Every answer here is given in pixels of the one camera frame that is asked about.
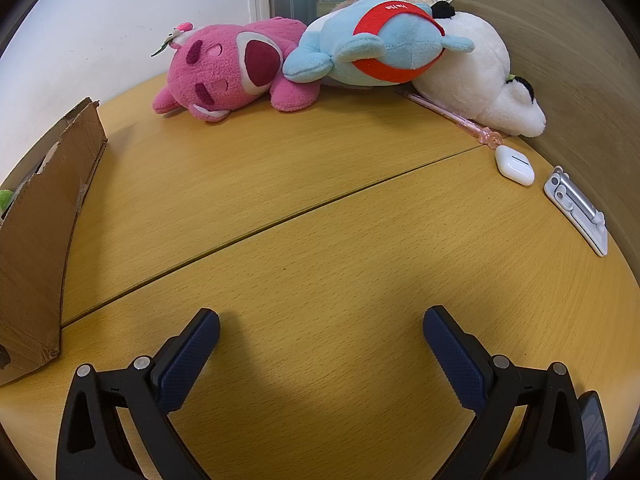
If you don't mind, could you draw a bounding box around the white earbuds case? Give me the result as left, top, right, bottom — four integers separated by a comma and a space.
494, 145, 536, 184

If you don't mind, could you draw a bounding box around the brown cardboard box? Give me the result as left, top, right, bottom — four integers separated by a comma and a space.
0, 97, 108, 387

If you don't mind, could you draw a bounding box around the pink plush bear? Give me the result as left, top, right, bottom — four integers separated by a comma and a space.
151, 16, 321, 124

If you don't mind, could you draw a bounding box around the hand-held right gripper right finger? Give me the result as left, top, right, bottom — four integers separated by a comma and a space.
423, 305, 588, 480

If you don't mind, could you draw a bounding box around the white plush dog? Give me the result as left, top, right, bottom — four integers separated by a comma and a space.
412, 2, 547, 138

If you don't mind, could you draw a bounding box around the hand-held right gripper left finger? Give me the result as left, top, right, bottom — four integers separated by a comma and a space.
56, 308, 221, 480

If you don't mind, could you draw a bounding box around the wooden desktop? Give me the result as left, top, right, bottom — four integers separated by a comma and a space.
0, 71, 640, 480

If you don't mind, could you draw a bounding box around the pink pen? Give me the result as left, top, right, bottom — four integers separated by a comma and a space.
398, 90, 502, 149

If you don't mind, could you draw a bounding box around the silver folding phone stand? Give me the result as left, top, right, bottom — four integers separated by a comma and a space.
543, 165, 610, 257

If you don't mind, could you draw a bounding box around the blue plush with red collar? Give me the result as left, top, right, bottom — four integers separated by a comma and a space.
282, 0, 475, 90

